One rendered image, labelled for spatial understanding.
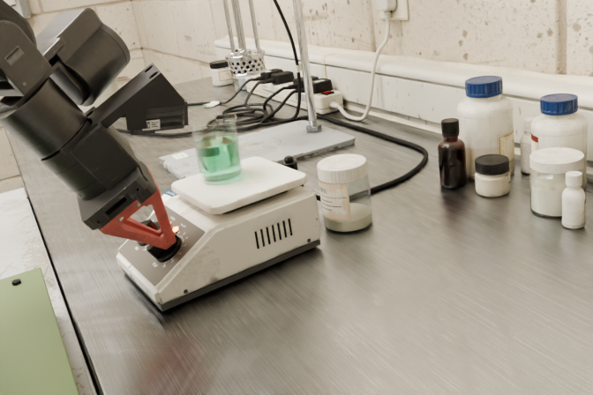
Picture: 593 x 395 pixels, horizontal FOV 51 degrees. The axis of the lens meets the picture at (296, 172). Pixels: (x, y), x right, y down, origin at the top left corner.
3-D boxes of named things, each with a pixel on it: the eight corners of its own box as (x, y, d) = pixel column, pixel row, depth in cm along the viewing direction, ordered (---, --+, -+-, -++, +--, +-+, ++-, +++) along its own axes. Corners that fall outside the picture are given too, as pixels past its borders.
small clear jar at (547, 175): (573, 197, 75) (574, 144, 73) (592, 216, 69) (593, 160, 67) (523, 202, 75) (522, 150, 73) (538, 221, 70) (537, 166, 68)
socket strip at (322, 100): (322, 115, 128) (319, 94, 127) (246, 92, 162) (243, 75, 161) (345, 109, 131) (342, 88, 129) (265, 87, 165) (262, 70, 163)
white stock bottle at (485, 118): (464, 183, 83) (459, 87, 79) (456, 166, 90) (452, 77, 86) (520, 178, 82) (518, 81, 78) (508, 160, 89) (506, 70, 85)
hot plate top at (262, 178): (213, 217, 63) (213, 209, 63) (168, 190, 73) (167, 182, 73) (311, 182, 69) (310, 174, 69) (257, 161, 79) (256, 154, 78)
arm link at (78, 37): (91, 68, 65) (13, -35, 57) (148, 65, 60) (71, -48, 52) (17, 148, 58) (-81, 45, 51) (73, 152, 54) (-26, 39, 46)
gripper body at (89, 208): (135, 151, 65) (85, 98, 61) (153, 189, 56) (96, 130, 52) (85, 191, 64) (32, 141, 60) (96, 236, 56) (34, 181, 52)
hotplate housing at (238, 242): (161, 317, 62) (143, 244, 59) (119, 272, 72) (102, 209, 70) (341, 240, 72) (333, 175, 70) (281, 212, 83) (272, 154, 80)
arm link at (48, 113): (81, 116, 61) (28, 63, 57) (113, 110, 57) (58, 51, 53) (35, 168, 57) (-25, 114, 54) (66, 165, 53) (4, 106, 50)
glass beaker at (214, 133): (190, 187, 71) (176, 118, 69) (221, 171, 75) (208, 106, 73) (230, 192, 68) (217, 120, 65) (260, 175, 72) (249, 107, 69)
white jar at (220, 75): (208, 85, 178) (204, 63, 176) (223, 81, 182) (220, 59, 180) (223, 86, 174) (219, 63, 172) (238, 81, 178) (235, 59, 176)
